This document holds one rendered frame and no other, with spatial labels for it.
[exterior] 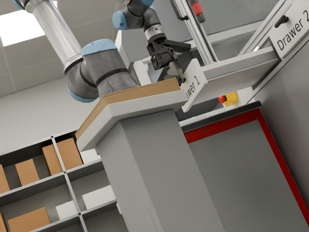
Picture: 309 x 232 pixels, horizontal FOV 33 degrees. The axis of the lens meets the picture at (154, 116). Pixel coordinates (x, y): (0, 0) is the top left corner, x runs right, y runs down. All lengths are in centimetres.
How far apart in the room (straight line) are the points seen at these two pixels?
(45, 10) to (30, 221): 399
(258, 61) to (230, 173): 45
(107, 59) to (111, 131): 24
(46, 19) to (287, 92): 95
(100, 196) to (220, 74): 394
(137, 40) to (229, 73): 113
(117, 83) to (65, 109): 478
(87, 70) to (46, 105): 472
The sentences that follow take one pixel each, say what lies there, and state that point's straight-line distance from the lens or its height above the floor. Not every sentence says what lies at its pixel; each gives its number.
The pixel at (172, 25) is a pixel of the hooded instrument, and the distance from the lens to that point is 311.
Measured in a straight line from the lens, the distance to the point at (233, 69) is 198.
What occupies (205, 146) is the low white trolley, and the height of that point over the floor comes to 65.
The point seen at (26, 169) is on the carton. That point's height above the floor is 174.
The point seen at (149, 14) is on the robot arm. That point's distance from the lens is 210.
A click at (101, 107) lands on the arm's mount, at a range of 155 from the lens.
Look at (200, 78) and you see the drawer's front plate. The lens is 191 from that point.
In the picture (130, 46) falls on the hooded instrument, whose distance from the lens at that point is 298.
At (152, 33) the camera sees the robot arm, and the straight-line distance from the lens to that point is 208.
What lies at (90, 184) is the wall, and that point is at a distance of 615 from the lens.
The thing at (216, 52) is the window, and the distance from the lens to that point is 254.
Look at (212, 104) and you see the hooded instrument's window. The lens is 297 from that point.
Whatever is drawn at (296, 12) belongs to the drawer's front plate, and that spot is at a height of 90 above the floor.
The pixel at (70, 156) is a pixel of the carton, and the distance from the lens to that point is 576.
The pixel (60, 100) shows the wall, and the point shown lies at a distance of 644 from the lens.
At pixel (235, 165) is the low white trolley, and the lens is 211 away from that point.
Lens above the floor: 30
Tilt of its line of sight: 15 degrees up
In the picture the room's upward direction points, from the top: 23 degrees counter-clockwise
